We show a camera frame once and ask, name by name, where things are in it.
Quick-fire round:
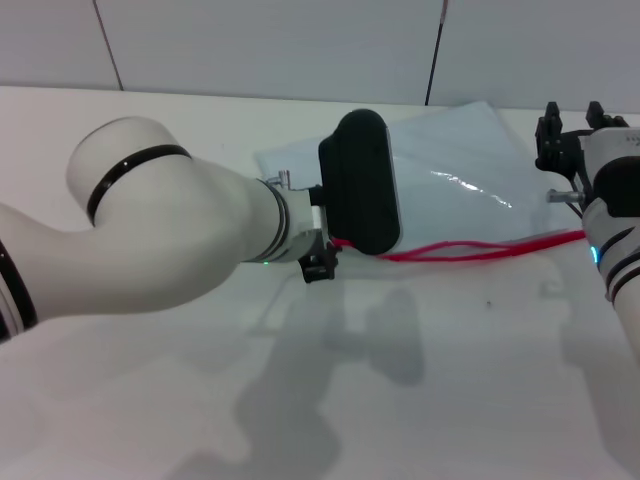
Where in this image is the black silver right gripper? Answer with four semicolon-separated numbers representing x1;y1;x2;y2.
533;100;640;219

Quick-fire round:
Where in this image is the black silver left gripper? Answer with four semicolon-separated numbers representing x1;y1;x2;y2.
299;109;403;285

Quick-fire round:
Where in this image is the clear red-edged document bag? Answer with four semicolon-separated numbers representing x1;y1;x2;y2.
253;99;590;265

